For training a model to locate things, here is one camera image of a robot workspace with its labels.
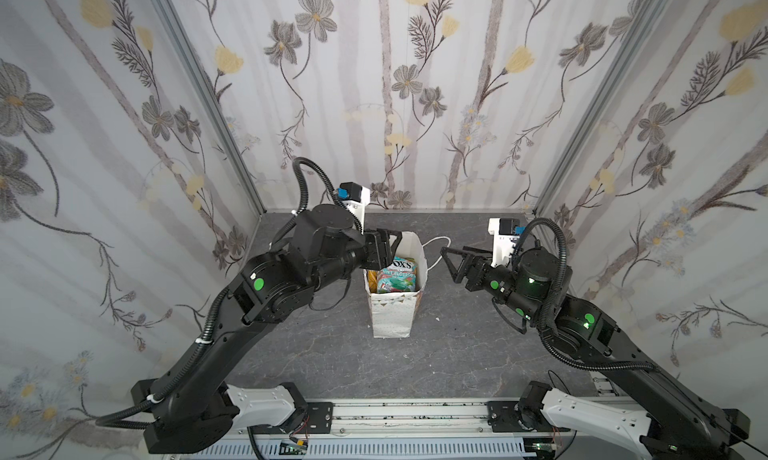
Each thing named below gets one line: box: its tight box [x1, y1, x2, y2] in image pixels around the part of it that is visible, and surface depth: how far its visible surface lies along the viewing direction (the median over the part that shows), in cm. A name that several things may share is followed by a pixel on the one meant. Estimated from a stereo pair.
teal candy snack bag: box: [377, 256, 418, 294], surface depth 80 cm
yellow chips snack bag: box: [367, 269, 378, 293], surface depth 80 cm
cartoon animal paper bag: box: [363, 231, 428, 339], surface depth 78 cm
